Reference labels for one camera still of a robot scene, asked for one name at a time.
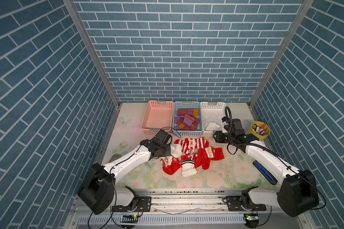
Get light blue plastic basket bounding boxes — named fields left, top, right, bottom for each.
left=172, top=101, right=203, bottom=137

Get grey oval pad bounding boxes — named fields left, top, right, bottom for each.
left=109, top=154, right=122, bottom=163

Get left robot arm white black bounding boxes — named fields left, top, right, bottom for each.
left=77, top=129, right=172, bottom=215

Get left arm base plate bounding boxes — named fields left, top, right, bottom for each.
left=112, top=196, right=152, bottom=213

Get yellow pen cup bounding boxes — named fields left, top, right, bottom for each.
left=246, top=121, right=271, bottom=141

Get small white sock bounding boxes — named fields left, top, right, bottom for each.
left=171, top=144, right=182, bottom=158

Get pink plastic basket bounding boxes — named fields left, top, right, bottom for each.
left=141, top=100, right=174, bottom=135

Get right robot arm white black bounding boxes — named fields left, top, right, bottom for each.
left=213, top=107, right=325, bottom=217

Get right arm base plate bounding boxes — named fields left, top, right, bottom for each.
left=222, top=196, right=267, bottom=212

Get purple striped sock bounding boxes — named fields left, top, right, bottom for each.
left=174, top=115, right=200, bottom=131
left=176, top=109, right=199, bottom=117

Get white plastic basket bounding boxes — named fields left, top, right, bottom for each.
left=200, top=102, right=226, bottom=137

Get white sock black stripes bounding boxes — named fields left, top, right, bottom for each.
left=203, top=115, right=223, bottom=132

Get white sock front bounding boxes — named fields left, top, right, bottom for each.
left=181, top=160, right=197, bottom=177

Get red white sock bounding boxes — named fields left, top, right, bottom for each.
left=193, top=147, right=225, bottom=170

